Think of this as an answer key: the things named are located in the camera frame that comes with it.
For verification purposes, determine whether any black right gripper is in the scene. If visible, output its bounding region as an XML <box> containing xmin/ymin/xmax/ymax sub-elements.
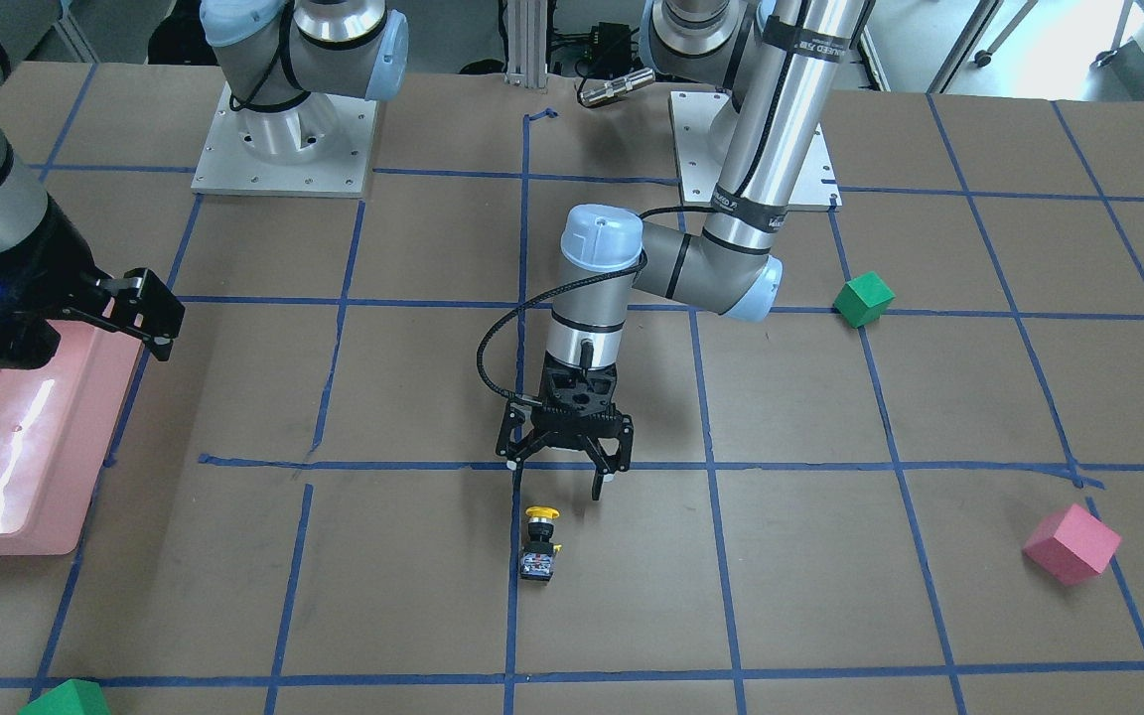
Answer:
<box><xmin>0</xmin><ymin>223</ymin><xmax>185</xmax><ymax>370</ymax></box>

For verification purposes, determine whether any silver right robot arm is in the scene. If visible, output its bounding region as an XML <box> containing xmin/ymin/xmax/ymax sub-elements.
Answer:
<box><xmin>0</xmin><ymin>1</ymin><xmax>410</xmax><ymax>370</ymax></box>

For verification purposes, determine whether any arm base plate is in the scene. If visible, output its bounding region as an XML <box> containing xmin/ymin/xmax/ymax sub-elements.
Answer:
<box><xmin>191</xmin><ymin>87</ymin><xmax>381</xmax><ymax>199</ymax></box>
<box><xmin>667</xmin><ymin>89</ymin><xmax>843</xmax><ymax>212</ymax></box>

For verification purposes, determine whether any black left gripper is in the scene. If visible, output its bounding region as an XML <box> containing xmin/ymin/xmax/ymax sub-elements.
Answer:
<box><xmin>496</xmin><ymin>362</ymin><xmax>635</xmax><ymax>501</ymax></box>

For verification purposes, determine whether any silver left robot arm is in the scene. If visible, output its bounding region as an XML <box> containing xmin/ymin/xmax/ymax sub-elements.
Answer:
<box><xmin>495</xmin><ymin>1</ymin><xmax>873</xmax><ymax>495</ymax></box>

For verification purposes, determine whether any pink cube far from bases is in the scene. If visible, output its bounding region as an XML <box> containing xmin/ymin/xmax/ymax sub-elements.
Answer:
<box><xmin>1022</xmin><ymin>503</ymin><xmax>1122</xmax><ymax>587</ymax></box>

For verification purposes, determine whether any green cube beside pink bin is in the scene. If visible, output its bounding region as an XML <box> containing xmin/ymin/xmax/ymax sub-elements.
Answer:
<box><xmin>19</xmin><ymin>680</ymin><xmax>112</xmax><ymax>715</ymax></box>

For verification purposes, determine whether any aluminium frame post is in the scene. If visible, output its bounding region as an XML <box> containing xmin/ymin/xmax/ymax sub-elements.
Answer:
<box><xmin>502</xmin><ymin>0</ymin><xmax>553</xmax><ymax>93</ymax></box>

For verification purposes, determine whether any yellow push button switch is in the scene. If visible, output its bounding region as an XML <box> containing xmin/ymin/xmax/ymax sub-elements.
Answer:
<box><xmin>517</xmin><ymin>505</ymin><xmax>561</xmax><ymax>581</ymax></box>

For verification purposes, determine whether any pink plastic bin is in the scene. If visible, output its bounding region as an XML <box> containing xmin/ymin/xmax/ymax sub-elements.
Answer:
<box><xmin>0</xmin><ymin>321</ymin><xmax>141</xmax><ymax>556</ymax></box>

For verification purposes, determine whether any green cube near left arm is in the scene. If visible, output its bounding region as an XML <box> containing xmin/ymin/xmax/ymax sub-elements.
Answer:
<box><xmin>832</xmin><ymin>271</ymin><xmax>896</xmax><ymax>329</ymax></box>

